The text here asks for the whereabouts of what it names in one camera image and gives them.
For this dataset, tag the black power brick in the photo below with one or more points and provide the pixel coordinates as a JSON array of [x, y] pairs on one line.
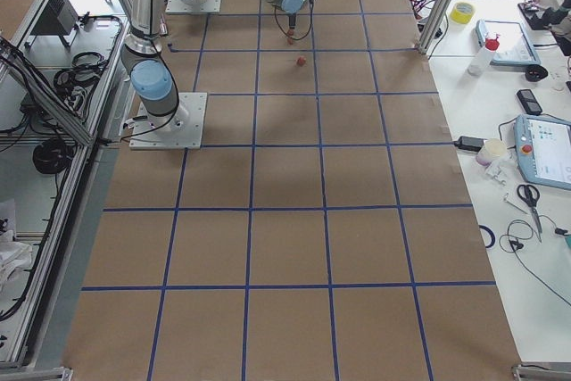
[[471, 144]]

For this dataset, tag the blue teach pendant far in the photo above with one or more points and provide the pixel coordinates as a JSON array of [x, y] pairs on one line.
[[515, 46]]

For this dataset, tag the blue teach pendant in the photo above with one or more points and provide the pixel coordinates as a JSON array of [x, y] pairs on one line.
[[543, 150], [515, 46]]

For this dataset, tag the blue teach pendant near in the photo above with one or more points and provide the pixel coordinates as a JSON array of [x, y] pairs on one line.
[[543, 150]]

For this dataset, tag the black scissors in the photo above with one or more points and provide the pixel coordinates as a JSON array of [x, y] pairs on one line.
[[530, 195]]

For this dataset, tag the yellow tape roll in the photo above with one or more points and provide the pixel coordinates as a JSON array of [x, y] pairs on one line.
[[462, 12]]

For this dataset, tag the white squeeze bottle red cap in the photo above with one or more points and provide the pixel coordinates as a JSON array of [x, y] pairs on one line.
[[483, 58]]

